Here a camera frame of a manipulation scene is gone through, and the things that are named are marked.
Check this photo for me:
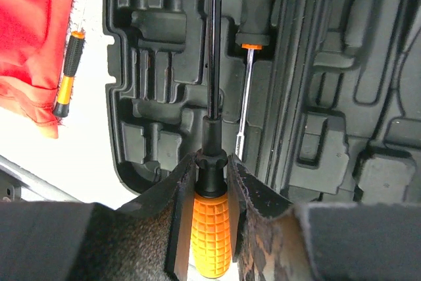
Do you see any aluminium front rail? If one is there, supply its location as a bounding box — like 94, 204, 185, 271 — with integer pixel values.
1, 156, 79, 202

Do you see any black plastic tool case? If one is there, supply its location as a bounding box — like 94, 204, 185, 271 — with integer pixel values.
103, 0, 420, 203

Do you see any large orange handle screwdriver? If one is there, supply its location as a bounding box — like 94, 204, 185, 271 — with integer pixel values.
191, 0, 231, 279

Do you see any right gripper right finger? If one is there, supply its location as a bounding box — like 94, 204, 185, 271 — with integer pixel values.
227, 155, 420, 280

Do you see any red cloth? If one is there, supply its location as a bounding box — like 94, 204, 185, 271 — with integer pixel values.
1, 0, 73, 139

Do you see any small precision screwdriver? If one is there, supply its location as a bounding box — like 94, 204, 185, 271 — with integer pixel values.
53, 0, 87, 118

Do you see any black orange grip screwdriver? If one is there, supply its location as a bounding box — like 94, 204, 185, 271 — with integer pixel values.
235, 0, 274, 159

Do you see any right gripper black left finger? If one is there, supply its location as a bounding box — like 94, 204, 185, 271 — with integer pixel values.
1, 154, 196, 280

